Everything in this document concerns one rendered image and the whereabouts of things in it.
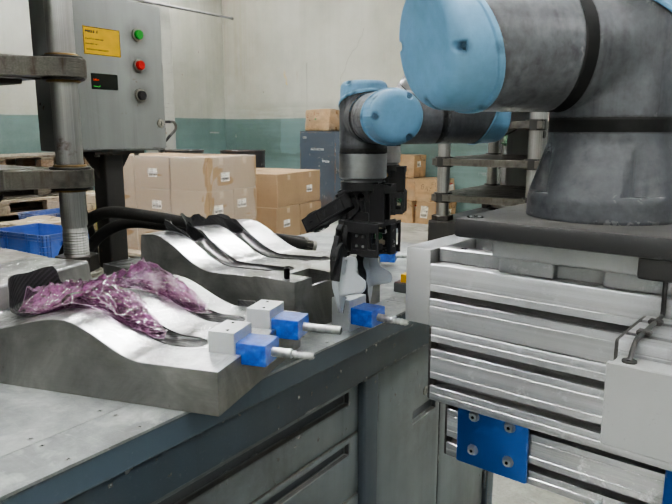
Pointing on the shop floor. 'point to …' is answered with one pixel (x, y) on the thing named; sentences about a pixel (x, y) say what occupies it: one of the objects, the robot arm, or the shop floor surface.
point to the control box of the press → (110, 95)
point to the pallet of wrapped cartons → (189, 186)
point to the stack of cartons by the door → (420, 191)
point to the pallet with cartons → (286, 198)
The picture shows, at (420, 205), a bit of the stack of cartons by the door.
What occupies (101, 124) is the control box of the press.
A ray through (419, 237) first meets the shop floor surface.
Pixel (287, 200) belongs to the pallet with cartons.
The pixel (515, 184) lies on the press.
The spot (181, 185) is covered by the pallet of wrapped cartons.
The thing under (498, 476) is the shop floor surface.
